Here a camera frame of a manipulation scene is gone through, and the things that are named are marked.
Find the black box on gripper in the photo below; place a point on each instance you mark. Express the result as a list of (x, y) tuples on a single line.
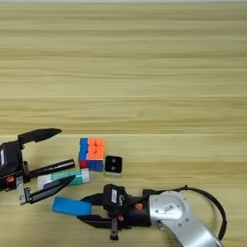
[(109, 196), (11, 157)]

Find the green and white glue stick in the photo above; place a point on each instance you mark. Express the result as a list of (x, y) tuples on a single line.
[(78, 177)]

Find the multicoloured puzzle cube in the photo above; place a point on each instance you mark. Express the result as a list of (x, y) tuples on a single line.
[(95, 152)]

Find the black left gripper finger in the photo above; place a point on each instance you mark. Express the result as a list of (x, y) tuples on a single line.
[(51, 190), (38, 135)]

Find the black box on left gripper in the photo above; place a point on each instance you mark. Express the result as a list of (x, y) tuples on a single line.
[(11, 157)]

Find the small black square block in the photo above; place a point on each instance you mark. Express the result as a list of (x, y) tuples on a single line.
[(113, 164)]

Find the black marker pen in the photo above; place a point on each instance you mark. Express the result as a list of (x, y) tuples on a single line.
[(54, 167)]

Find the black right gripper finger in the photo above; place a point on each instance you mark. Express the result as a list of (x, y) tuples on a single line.
[(98, 221), (96, 199)]

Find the blue rectangular eraser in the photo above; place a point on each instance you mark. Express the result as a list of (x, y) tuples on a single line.
[(70, 205)]

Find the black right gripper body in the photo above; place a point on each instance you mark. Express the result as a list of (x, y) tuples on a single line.
[(138, 215)]

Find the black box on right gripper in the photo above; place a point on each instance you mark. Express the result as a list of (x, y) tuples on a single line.
[(109, 196)]

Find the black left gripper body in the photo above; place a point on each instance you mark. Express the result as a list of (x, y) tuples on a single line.
[(9, 183)]

